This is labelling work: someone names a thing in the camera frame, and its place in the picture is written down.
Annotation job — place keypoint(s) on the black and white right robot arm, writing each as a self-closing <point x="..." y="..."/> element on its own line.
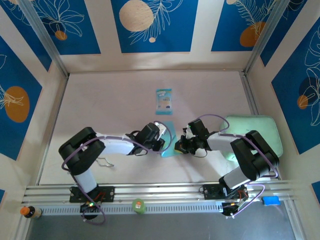
<point x="255" y="157"/>

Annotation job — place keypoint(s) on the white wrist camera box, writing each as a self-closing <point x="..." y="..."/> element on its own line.
<point x="163" y="129"/>
<point x="187" y="132"/>

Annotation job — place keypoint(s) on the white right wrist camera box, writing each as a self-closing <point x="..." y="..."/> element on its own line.
<point x="187" y="132"/>

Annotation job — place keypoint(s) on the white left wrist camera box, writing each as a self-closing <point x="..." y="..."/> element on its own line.
<point x="163" y="129"/>

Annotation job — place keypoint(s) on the black device at table edge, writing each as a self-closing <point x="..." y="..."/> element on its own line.
<point x="248" y="92"/>

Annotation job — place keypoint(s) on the small blue box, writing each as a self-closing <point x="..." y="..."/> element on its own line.
<point x="270" y="201"/>

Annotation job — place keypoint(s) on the mint green zip case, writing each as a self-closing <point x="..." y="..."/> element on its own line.
<point x="262" y="125"/>

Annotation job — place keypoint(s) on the aluminium mounting rail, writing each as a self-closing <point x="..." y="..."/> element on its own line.
<point x="160" y="190"/>

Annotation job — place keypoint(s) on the brown bottle with orange cap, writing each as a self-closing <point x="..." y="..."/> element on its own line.
<point x="31" y="212"/>

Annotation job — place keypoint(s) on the light blue paper sheet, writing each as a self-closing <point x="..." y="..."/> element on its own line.
<point x="170" y="150"/>

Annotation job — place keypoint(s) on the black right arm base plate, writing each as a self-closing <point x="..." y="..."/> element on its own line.
<point x="211" y="192"/>

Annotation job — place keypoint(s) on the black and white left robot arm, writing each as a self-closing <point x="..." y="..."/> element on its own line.
<point x="80" y="155"/>

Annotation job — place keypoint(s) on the aluminium frame post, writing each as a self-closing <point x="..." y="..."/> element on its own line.
<point x="265" y="35"/>
<point x="42" y="35"/>

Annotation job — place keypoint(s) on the black controller board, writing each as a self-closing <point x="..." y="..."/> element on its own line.
<point x="228" y="209"/>
<point x="90" y="208"/>

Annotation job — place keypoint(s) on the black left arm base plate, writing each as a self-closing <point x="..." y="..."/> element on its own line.
<point x="107" y="193"/>

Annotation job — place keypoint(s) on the aluminium side rail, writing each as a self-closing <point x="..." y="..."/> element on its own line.
<point x="53" y="112"/>

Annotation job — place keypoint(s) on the blue printed snack packet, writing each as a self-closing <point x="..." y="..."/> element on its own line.
<point x="164" y="102"/>

